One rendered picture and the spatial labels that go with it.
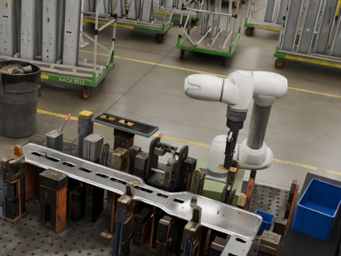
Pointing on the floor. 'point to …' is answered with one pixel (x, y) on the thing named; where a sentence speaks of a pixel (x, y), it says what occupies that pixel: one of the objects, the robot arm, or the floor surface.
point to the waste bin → (19, 97)
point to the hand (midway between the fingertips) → (228, 160)
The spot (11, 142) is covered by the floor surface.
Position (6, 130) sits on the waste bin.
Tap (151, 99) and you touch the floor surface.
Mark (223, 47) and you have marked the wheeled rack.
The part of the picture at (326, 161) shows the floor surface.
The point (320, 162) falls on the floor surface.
